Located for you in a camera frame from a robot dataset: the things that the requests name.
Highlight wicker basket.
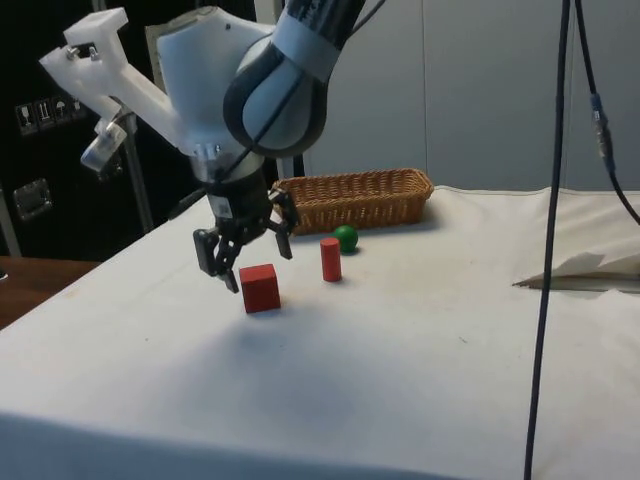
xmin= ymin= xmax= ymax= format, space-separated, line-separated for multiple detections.
xmin=270 ymin=167 xmax=436 ymax=238

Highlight pale lockers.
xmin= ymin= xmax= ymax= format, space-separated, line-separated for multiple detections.
xmin=253 ymin=0 xmax=640 ymax=194

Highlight red cylinder block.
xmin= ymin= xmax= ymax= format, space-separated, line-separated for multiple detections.
xmin=319 ymin=237 xmax=344 ymax=283

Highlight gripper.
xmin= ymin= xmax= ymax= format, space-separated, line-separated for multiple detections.
xmin=192 ymin=143 xmax=301 ymax=294

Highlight green ball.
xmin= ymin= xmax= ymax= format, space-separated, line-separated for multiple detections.
xmin=332 ymin=224 xmax=360 ymax=256

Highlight black cabinet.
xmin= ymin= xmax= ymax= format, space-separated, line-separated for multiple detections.
xmin=0 ymin=0 xmax=281 ymax=262

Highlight red cube block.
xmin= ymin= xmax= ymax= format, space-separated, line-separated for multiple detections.
xmin=238 ymin=263 xmax=283 ymax=315

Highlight silver metal pole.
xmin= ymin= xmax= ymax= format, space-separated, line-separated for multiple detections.
xmin=122 ymin=113 xmax=155 ymax=235

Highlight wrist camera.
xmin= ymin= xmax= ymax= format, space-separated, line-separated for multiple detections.
xmin=39 ymin=8 xmax=194 ymax=182

